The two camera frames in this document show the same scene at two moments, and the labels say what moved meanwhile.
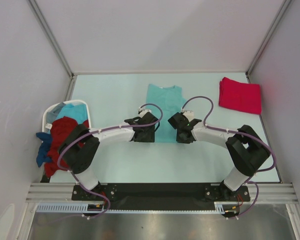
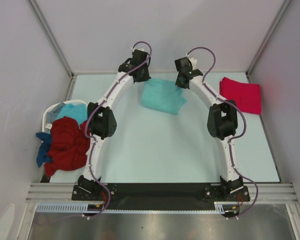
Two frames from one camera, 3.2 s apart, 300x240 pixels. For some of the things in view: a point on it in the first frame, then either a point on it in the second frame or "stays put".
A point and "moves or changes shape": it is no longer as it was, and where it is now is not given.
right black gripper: x=180 y=139 to x=179 y=84
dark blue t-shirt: x=42 y=157 stays put
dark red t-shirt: x=60 y=129 stays put
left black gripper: x=150 y=138 to x=146 y=77
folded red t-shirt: x=239 y=96 stays put
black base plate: x=161 y=196 stays put
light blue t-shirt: x=78 y=112 stays put
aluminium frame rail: x=55 y=192 stays put
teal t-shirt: x=172 y=101 moves or changes shape
